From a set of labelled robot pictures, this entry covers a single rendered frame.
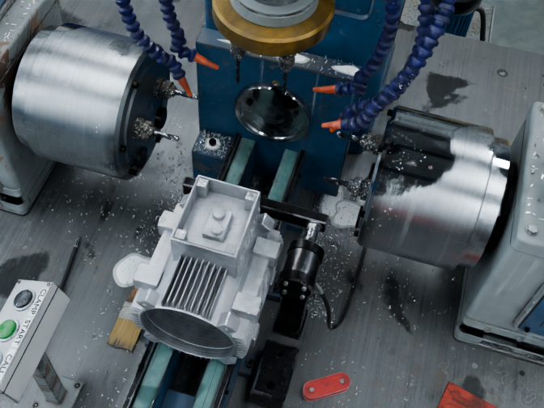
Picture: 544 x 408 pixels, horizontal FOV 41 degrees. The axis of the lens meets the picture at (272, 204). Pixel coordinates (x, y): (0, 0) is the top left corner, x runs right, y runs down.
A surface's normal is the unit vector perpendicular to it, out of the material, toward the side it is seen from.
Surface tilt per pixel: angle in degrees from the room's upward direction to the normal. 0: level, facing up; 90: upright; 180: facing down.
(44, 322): 66
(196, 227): 0
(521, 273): 89
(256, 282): 0
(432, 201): 47
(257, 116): 90
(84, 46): 6
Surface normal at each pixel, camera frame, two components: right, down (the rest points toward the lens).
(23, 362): 0.90, 0.02
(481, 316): -0.28, 0.79
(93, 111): -0.17, 0.20
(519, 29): 0.05, -0.55
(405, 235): -0.26, 0.65
